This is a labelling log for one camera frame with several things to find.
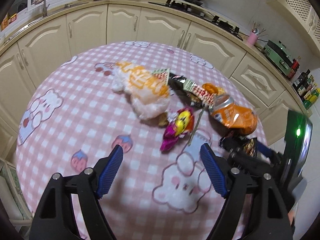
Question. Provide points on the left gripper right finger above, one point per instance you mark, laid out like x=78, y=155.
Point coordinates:
x=268, y=218

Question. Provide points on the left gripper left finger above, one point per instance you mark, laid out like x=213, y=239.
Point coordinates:
x=54, y=217

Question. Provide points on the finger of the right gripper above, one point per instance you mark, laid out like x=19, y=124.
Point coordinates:
x=273, y=156
x=235, y=143

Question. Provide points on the orange crushed soda can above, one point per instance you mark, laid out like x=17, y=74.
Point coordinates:
x=233, y=116

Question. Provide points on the red white snack wrapper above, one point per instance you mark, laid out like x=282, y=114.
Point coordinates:
x=204, y=96

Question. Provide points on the purple yellow candy wrapper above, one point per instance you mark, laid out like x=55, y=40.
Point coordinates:
x=181, y=125

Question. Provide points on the black snack wrapper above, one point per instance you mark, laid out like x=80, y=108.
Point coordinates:
x=178, y=84

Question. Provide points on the orange white plastic bag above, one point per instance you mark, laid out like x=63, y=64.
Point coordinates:
x=149, y=96

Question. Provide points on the chrome kitchen faucet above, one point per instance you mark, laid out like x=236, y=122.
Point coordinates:
x=44, y=8

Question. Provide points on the person's hand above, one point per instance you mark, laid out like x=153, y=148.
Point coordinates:
x=291, y=216

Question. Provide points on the green yellow oil bottle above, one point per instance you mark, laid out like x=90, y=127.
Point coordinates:
x=310, y=98

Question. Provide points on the dark vinegar bottle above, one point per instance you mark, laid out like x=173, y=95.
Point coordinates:
x=299, y=81

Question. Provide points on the orange peel piece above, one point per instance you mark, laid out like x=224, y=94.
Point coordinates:
x=212, y=89

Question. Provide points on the green electric grill appliance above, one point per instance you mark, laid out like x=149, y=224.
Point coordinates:
x=278, y=55

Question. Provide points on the pink checkered tablecloth table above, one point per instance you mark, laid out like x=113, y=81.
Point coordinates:
x=74, y=118

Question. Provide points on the pink utensil holder cup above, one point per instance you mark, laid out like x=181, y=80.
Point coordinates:
x=252, y=39

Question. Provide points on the cream upper right cabinet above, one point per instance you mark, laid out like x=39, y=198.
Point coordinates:
x=303, y=18

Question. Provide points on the black gas stove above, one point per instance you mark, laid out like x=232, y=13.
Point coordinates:
x=195, y=8

